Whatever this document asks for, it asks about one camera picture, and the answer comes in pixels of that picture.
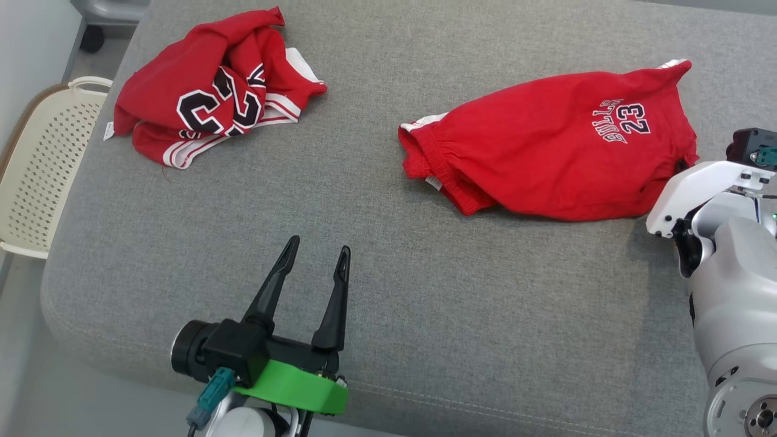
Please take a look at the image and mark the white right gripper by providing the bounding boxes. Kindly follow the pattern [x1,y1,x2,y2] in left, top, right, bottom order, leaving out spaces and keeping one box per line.
[645,160,776,239]

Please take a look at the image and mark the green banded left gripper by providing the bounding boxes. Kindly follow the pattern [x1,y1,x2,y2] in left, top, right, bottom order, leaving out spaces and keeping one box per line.
[234,235,351,417]

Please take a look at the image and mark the red shorts with white stripes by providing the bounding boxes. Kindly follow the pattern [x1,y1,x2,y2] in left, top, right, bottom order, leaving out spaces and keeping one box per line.
[398,59,700,222]

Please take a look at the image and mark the red jersey with white sleeves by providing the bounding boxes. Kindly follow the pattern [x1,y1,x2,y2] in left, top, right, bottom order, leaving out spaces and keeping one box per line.
[103,6,328,171]

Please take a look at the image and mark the cream perforated laundry basket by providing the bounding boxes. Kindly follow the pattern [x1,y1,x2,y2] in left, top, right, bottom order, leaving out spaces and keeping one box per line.
[0,76,114,260]

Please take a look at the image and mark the grey metal stand with caster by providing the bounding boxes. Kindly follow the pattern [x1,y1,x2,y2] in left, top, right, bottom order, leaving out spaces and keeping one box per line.
[70,0,151,54]

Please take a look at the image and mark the left black cable teal connector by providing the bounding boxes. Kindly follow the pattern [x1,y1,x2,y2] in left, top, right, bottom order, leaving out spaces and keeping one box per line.
[185,367,236,437]

